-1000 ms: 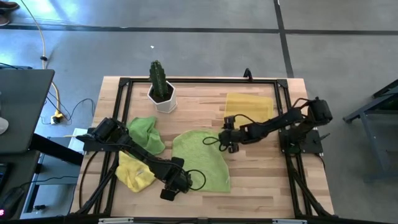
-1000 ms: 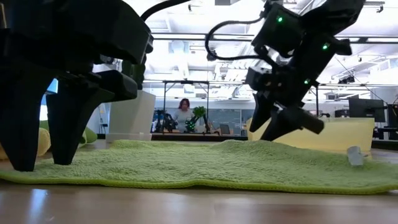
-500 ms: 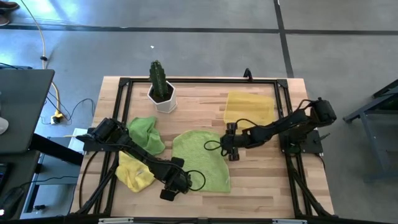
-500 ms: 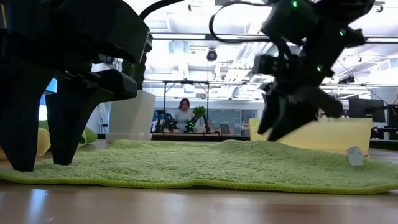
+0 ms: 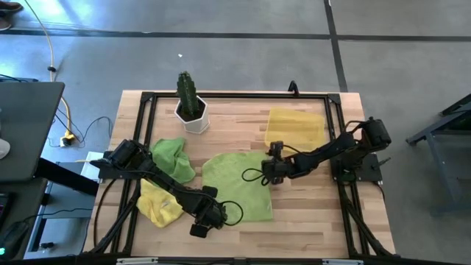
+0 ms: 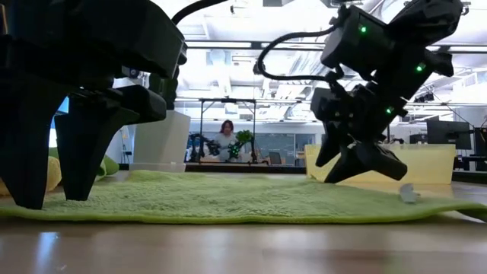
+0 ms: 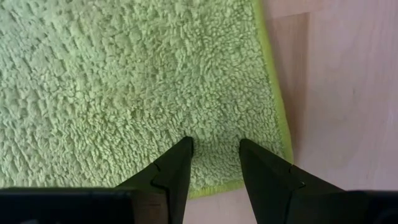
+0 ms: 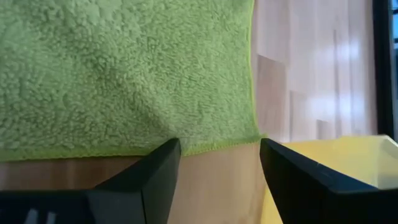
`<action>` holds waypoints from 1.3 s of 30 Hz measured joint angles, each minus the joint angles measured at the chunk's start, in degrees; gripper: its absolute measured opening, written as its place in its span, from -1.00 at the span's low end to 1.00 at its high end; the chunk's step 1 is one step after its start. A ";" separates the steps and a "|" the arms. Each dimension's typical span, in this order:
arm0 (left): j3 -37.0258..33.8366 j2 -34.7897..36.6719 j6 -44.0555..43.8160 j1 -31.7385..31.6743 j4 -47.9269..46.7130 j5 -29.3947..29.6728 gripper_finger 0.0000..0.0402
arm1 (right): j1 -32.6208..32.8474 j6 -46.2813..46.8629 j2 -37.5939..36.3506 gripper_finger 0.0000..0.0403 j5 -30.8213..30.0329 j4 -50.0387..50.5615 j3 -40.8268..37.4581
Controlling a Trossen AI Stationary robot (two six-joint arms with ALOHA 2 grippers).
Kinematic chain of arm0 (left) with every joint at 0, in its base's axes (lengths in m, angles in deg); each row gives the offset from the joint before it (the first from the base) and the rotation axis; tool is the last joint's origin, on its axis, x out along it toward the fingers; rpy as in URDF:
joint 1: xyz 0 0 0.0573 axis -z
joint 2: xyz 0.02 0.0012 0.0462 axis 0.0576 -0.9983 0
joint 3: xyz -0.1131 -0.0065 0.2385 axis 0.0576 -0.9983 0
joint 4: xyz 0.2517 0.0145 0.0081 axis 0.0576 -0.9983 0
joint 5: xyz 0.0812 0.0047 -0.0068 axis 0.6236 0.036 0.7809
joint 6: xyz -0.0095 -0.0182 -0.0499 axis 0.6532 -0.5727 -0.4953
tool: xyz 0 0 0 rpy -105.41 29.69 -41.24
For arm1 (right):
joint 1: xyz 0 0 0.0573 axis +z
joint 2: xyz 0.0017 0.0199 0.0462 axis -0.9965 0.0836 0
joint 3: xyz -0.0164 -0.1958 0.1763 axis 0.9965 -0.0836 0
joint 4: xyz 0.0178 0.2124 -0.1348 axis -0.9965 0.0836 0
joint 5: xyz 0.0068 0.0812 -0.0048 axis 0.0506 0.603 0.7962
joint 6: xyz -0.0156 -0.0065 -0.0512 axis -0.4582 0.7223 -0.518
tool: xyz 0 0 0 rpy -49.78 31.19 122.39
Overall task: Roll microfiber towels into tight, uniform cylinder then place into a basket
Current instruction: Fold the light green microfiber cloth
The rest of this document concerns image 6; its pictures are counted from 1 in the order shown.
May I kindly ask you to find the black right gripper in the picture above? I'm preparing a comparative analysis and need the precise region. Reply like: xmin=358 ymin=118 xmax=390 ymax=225
xmin=314 ymin=83 xmax=409 ymax=184

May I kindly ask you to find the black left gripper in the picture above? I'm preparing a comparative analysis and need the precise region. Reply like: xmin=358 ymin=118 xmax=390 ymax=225
xmin=0 ymin=0 xmax=188 ymax=202

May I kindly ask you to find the green microfiber towel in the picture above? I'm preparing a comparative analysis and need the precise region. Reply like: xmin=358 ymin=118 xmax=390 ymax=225
xmin=48 ymin=146 xmax=120 ymax=178
xmin=0 ymin=169 xmax=487 ymax=225

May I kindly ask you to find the yellow microfiber towel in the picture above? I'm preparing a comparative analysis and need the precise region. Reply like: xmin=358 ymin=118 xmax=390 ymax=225
xmin=0 ymin=155 xmax=62 ymax=197

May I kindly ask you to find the yellow translucent plastic basket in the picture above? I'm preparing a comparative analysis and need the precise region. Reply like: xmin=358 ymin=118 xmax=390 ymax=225
xmin=304 ymin=143 xmax=457 ymax=186

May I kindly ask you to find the white faceted plant pot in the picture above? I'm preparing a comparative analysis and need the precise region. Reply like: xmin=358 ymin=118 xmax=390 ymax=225
xmin=129 ymin=110 xmax=191 ymax=174

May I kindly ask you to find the green leafy object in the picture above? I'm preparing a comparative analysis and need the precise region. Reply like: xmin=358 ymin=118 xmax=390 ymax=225
xmin=235 ymin=129 xmax=254 ymax=145

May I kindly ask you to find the black computer monitor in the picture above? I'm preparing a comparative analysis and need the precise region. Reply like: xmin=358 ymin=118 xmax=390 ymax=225
xmin=425 ymin=119 xmax=473 ymax=151
xmin=473 ymin=127 xmax=487 ymax=172

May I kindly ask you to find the person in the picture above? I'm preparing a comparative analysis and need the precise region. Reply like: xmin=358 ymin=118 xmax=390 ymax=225
xmin=212 ymin=119 xmax=240 ymax=163

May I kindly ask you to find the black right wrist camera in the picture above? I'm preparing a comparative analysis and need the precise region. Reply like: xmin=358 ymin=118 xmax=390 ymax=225
xmin=310 ymin=86 xmax=345 ymax=123

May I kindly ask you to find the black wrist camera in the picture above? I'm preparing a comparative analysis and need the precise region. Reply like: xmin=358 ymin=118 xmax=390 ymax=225
xmin=310 ymin=86 xmax=345 ymax=123
xmin=148 ymin=70 xmax=180 ymax=111

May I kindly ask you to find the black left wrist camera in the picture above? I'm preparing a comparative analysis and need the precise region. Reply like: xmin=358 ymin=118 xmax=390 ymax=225
xmin=148 ymin=70 xmax=180 ymax=111

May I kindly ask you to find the black aluminium table frame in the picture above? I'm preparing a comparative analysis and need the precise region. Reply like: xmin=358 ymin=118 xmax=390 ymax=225
xmin=117 ymin=162 xmax=487 ymax=184

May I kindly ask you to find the background black rig frame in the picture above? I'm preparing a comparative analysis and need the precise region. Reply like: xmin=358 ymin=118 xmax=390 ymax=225
xmin=198 ymin=97 xmax=257 ymax=165

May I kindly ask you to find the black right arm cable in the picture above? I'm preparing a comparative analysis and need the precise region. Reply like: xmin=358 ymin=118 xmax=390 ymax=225
xmin=253 ymin=24 xmax=343 ymax=83

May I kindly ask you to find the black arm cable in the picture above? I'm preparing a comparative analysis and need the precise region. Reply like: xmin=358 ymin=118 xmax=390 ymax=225
xmin=170 ymin=0 xmax=229 ymax=24
xmin=253 ymin=24 xmax=343 ymax=83

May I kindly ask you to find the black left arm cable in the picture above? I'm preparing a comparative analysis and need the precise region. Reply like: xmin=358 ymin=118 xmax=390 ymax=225
xmin=170 ymin=0 xmax=229 ymax=24

